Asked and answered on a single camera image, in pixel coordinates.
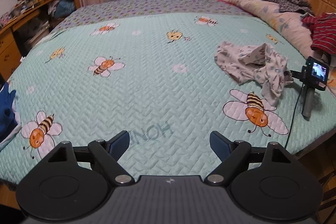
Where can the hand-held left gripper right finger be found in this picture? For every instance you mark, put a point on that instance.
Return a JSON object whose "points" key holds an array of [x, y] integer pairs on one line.
{"points": [[219, 144]]}

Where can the purple floral bedsheet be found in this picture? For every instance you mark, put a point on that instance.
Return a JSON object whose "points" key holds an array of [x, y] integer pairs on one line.
{"points": [[147, 5]]}

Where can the white printed long-sleeve shirt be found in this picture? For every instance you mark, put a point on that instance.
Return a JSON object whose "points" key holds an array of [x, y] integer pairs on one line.
{"points": [[249, 61]]}

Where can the pink floral pillow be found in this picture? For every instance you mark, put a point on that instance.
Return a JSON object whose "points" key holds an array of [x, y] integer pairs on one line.
{"points": [[275, 14]]}

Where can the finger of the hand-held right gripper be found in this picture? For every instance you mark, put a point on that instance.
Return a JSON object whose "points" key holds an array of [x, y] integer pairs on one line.
{"points": [[296, 75]]}

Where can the red striped garment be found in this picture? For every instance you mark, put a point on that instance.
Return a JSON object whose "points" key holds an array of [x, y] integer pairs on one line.
{"points": [[324, 32]]}

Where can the blue cloth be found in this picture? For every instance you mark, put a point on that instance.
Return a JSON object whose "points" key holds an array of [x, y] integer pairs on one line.
{"points": [[6, 113]]}

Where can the mint bee-print quilt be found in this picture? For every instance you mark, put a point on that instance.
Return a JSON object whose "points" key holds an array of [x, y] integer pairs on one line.
{"points": [[157, 82]]}

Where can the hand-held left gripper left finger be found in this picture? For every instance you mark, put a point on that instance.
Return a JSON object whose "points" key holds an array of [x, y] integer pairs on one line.
{"points": [[118, 144]]}

